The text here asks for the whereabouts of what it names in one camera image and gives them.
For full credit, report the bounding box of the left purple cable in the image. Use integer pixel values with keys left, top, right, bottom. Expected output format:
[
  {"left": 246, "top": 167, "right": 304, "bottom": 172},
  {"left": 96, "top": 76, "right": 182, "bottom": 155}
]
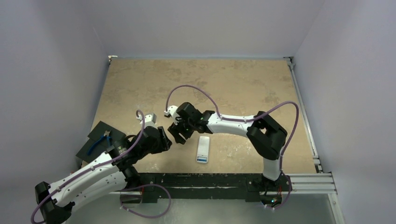
[{"left": 30, "top": 110, "right": 146, "bottom": 224}]

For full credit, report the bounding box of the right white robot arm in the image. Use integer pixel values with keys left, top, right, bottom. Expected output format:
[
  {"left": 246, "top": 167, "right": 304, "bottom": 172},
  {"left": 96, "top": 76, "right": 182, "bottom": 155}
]
[{"left": 164, "top": 102, "right": 288, "bottom": 190}]

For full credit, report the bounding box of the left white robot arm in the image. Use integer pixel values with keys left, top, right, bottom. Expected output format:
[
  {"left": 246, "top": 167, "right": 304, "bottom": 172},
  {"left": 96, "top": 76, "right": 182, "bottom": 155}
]
[{"left": 30, "top": 126, "right": 172, "bottom": 224}]

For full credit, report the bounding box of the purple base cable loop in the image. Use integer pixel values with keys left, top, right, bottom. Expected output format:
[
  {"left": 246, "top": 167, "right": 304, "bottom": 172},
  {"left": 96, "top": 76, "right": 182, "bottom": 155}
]
[{"left": 119, "top": 182, "right": 172, "bottom": 219}]

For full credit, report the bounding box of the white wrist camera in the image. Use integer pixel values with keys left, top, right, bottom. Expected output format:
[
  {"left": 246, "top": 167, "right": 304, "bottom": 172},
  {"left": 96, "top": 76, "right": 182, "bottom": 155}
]
[
  {"left": 164, "top": 105, "right": 179, "bottom": 120},
  {"left": 137, "top": 113, "right": 157, "bottom": 128}
]

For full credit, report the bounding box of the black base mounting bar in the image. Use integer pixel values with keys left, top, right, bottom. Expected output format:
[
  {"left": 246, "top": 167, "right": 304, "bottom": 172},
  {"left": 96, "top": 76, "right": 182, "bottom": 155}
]
[{"left": 121, "top": 166, "right": 292, "bottom": 207}]

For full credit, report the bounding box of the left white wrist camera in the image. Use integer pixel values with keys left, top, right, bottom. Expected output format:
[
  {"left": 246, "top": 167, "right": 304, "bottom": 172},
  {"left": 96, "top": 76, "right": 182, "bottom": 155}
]
[{"left": 137, "top": 113, "right": 157, "bottom": 128}]

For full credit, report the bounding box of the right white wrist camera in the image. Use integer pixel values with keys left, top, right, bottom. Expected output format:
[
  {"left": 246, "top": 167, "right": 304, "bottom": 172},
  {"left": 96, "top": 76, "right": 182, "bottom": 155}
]
[{"left": 164, "top": 105, "right": 179, "bottom": 120}]

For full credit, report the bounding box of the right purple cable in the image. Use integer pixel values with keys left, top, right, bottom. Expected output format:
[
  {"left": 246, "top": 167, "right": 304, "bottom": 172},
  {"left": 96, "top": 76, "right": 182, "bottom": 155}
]
[{"left": 165, "top": 84, "right": 300, "bottom": 169}]

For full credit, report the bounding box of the aluminium frame rail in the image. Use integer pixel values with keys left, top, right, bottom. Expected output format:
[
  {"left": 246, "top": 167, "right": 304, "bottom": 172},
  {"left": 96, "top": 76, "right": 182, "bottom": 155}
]
[{"left": 284, "top": 57, "right": 345, "bottom": 224}]

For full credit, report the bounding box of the black box with blue tool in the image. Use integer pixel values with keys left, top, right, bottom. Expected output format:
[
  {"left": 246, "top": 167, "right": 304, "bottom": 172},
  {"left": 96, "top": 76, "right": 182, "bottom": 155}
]
[{"left": 76, "top": 121, "right": 126, "bottom": 163}]

